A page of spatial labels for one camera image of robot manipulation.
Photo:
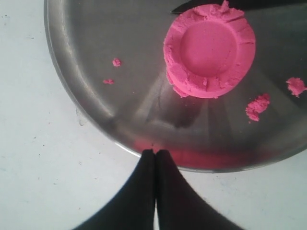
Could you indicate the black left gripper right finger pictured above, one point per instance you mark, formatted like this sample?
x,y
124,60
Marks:
x,y
179,206

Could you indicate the pink dough lump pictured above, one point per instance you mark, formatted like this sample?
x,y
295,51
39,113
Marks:
x,y
208,50

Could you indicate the pink sand crumb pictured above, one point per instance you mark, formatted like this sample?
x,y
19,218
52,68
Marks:
x,y
256,107
296,86

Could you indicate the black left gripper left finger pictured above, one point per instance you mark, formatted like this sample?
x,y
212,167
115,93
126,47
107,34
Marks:
x,y
132,208

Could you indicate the round steel tray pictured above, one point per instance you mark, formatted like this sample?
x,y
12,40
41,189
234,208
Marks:
x,y
108,56

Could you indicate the black knife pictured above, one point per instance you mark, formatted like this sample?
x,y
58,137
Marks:
x,y
238,4

